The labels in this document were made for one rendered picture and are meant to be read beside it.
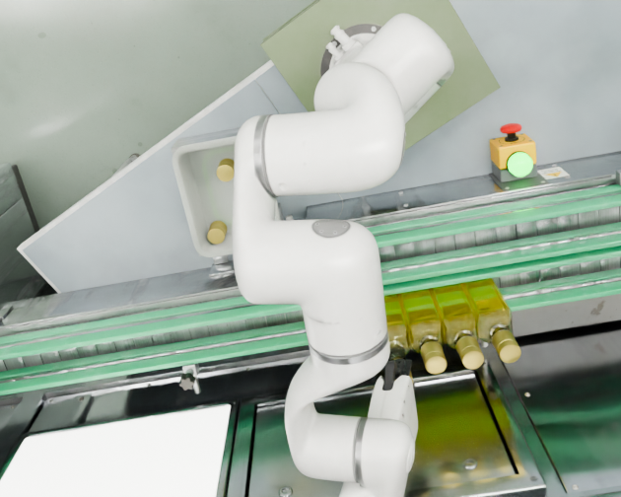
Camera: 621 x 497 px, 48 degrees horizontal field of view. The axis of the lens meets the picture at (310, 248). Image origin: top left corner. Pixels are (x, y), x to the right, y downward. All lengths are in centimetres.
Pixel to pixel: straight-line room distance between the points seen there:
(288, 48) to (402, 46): 44
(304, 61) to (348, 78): 53
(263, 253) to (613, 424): 76
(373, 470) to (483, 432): 40
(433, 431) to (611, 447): 27
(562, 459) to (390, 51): 68
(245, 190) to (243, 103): 69
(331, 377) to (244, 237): 17
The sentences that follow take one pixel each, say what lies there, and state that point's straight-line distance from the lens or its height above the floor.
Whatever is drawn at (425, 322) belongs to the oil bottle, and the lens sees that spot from 118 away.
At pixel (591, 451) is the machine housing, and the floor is 122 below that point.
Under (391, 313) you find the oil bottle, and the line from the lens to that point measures 122.
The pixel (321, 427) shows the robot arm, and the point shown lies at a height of 143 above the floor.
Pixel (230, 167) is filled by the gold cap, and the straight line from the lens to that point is 134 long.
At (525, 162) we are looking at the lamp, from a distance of 135.
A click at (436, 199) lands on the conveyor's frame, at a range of 134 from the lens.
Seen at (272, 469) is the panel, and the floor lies 119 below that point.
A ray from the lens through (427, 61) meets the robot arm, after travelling 86.
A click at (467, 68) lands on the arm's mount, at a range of 130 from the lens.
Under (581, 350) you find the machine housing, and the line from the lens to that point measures 144.
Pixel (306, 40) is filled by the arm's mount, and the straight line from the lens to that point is 127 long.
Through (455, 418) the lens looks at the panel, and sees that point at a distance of 122.
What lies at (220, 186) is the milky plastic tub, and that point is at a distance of 140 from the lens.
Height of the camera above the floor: 210
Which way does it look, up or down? 68 degrees down
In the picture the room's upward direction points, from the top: 179 degrees clockwise
